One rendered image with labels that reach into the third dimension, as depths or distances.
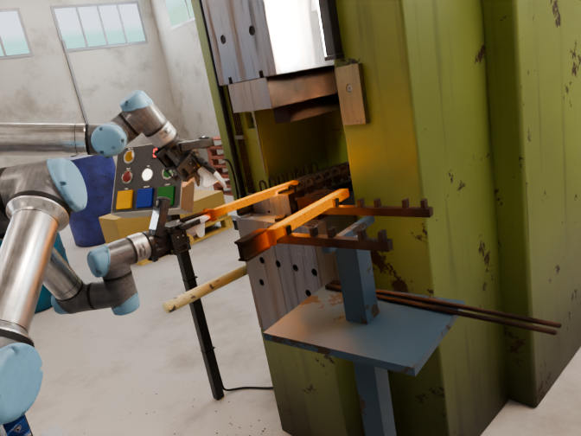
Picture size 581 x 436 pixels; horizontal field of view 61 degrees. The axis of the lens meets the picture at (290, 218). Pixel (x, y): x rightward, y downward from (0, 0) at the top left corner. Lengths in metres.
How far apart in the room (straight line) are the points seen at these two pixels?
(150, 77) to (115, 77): 0.62
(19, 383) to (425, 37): 1.23
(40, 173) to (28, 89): 7.75
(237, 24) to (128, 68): 7.74
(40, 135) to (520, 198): 1.44
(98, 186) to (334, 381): 4.26
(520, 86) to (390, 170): 0.51
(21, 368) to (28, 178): 0.39
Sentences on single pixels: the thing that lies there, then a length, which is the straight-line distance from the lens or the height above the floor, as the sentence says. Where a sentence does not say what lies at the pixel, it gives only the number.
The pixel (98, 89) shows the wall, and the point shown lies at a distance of 9.11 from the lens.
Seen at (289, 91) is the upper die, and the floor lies 1.31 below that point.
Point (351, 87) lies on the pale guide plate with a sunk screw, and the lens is 1.49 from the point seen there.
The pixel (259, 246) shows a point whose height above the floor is 1.01.
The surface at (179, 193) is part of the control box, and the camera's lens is 1.90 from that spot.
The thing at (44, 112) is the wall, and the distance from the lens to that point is 8.85.
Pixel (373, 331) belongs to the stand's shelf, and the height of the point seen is 0.76.
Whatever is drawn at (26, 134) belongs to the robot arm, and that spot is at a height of 1.33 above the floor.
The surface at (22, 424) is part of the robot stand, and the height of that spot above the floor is 0.62.
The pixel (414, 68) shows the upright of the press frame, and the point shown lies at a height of 1.31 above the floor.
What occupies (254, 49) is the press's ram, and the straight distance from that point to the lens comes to 1.59.
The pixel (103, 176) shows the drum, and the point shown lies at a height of 0.71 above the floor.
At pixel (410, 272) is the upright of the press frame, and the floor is 0.72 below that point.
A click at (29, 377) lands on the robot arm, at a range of 0.92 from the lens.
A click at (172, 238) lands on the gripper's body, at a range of 1.41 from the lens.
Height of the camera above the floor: 1.35
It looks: 16 degrees down
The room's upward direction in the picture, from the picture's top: 11 degrees counter-clockwise
